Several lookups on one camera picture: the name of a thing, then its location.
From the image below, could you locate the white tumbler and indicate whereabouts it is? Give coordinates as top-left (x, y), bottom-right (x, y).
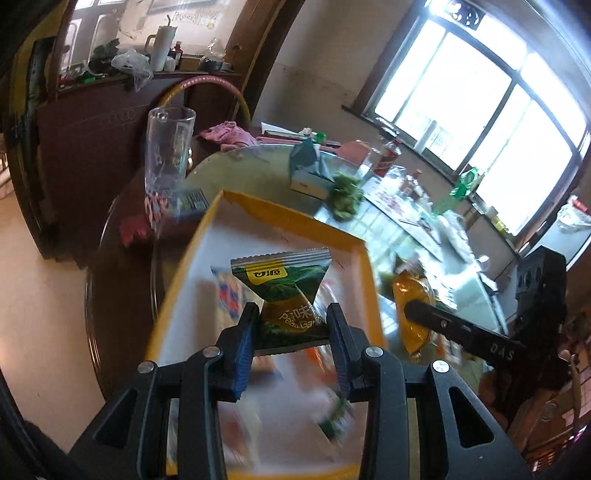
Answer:
top-left (145, 16), bottom-right (178, 72)

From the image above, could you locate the pink snack packet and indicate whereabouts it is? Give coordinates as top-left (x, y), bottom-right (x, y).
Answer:
top-left (119, 215), bottom-right (153, 245)

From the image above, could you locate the pink yellow hoop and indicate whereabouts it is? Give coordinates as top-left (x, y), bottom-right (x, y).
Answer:
top-left (159, 76), bottom-right (252, 125)

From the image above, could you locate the red label liquor bottle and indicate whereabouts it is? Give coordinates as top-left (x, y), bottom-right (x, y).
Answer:
top-left (369, 134), bottom-right (404, 178)

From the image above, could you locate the green plastic bottle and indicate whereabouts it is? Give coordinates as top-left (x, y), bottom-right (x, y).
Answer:
top-left (434, 166), bottom-right (481, 215)

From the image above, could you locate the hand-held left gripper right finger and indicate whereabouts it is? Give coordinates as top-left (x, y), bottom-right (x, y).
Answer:
top-left (325, 302), bottom-right (536, 480)

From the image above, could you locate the blue striped packet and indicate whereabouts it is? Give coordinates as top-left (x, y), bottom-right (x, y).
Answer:
top-left (178, 189), bottom-right (208, 213)

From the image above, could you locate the large window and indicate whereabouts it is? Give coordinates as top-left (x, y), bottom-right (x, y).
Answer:
top-left (365, 4), bottom-right (587, 236)

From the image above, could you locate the yellow cardboard tray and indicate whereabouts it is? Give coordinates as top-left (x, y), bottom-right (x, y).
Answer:
top-left (145, 189), bottom-right (389, 480)

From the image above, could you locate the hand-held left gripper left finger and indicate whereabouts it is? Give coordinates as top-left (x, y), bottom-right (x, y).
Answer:
top-left (69, 302), bottom-right (260, 480)

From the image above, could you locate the green snack packet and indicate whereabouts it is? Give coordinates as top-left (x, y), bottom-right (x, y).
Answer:
top-left (231, 248), bottom-right (333, 356)

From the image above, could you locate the blue white snack packet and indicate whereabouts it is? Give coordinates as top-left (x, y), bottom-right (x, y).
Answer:
top-left (211, 267), bottom-right (252, 319)

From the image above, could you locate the teal tissue box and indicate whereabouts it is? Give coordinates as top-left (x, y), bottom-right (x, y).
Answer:
top-left (288, 138), bottom-right (338, 200)

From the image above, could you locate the clear glass mug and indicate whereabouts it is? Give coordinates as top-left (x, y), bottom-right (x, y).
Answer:
top-left (144, 106), bottom-right (197, 217)

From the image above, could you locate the white plastic bag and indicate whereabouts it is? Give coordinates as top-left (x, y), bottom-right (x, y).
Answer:
top-left (556, 196), bottom-right (591, 232)

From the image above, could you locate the orange snack packet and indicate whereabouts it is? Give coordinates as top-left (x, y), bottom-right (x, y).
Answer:
top-left (392, 270), bottom-right (437, 358)

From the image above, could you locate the flat pink packet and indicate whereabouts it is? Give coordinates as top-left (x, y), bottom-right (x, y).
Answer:
top-left (337, 141), bottom-right (370, 164)

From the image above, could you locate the green plant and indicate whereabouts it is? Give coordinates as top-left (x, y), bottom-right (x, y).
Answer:
top-left (90, 39), bottom-right (121, 70)

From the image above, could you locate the pink cloth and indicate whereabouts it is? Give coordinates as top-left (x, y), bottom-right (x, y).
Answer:
top-left (199, 121), bottom-right (259, 151)

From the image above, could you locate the crumpled clear plastic bag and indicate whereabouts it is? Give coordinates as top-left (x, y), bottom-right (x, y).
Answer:
top-left (111, 48), bottom-right (153, 90)

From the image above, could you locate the green leafy bundle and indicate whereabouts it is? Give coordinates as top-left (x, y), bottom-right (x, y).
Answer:
top-left (327, 173), bottom-right (365, 221)

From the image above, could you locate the small red cap bottle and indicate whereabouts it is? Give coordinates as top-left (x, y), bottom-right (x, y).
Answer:
top-left (402, 168), bottom-right (423, 199)

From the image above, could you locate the dark wooden cabinet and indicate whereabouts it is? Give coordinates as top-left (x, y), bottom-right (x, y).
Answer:
top-left (34, 69), bottom-right (245, 259)

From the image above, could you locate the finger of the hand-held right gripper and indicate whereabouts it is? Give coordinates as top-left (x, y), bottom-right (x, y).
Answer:
top-left (404, 300), bottom-right (527, 370)

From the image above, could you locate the clear knotted plastic bag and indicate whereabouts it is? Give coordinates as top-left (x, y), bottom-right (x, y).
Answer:
top-left (201, 39), bottom-right (227, 70)

